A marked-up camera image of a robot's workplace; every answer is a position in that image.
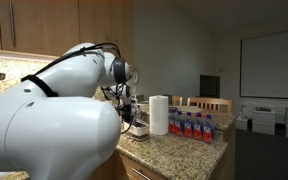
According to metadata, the white rectangular food container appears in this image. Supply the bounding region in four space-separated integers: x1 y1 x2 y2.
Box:
122 118 151 138

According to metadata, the large round serving tray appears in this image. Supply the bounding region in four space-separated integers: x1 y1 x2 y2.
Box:
136 99 151 108

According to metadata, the metal drawer handle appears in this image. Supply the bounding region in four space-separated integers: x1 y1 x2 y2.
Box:
131 167 152 180

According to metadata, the wooden wall cabinet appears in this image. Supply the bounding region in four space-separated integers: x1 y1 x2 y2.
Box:
0 0 135 66

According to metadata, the white projector screen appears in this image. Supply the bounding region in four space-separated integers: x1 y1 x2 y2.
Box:
239 27 288 100

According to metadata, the small wooden chair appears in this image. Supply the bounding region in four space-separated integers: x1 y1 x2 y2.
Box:
170 95 184 107

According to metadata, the red label water bottle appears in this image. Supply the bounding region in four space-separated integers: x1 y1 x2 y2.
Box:
174 110 186 136
202 113 216 145
192 112 205 141
168 107 177 134
183 111 195 139

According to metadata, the black flat screen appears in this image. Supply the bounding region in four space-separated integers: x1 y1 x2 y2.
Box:
199 74 221 99

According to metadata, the wooden counter drawer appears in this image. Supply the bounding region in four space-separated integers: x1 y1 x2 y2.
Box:
118 152 169 180

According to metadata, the white paper towel roll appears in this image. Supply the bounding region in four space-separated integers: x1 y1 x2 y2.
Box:
148 94 170 136

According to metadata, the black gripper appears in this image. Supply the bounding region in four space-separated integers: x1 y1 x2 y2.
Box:
118 104 137 128

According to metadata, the wide wooden chair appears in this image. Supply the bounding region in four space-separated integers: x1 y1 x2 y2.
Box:
186 96 234 113

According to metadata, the metal cabinet handle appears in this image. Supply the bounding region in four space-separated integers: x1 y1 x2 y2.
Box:
8 1 17 48

